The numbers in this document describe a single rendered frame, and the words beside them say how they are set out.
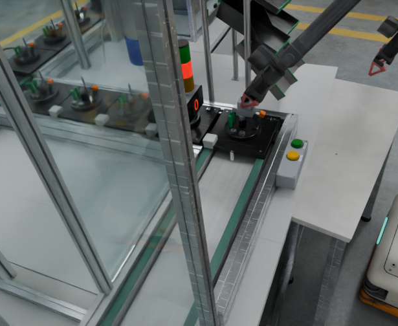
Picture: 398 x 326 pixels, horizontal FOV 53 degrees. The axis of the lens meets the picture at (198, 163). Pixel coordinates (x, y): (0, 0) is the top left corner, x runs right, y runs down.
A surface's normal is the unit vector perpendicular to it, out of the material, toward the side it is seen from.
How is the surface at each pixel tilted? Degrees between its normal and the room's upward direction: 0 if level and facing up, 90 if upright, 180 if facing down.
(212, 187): 0
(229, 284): 0
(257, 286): 0
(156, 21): 90
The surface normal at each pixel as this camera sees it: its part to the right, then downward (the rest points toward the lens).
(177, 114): 0.92, 0.19
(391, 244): -0.10, -0.73
